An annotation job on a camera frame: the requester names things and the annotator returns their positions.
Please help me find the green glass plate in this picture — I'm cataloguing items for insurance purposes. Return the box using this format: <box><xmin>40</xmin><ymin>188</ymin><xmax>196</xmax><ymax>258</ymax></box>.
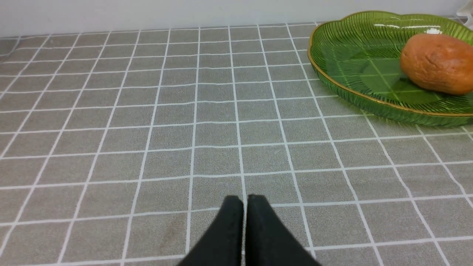
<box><xmin>307</xmin><ymin>10</ymin><xmax>473</xmax><ymax>127</ymax></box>

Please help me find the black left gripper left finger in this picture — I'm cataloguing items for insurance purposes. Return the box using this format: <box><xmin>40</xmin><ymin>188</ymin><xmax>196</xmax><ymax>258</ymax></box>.
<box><xmin>179</xmin><ymin>195</ymin><xmax>244</xmax><ymax>266</ymax></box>

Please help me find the white cloth bag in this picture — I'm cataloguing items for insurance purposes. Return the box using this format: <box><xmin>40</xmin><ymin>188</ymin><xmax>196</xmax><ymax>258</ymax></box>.
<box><xmin>456</xmin><ymin>2</ymin><xmax>473</xmax><ymax>30</ymax></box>

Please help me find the grey checked tablecloth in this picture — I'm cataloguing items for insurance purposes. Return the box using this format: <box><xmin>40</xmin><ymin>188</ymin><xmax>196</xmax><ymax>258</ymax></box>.
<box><xmin>0</xmin><ymin>22</ymin><xmax>472</xmax><ymax>266</ymax></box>

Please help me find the brown potato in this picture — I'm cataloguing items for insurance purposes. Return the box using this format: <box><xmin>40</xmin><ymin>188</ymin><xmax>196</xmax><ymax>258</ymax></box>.
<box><xmin>400</xmin><ymin>34</ymin><xmax>473</xmax><ymax>95</ymax></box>

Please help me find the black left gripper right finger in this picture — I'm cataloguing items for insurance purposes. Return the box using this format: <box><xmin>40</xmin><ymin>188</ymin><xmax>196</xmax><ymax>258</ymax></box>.
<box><xmin>245</xmin><ymin>195</ymin><xmax>320</xmax><ymax>266</ymax></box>

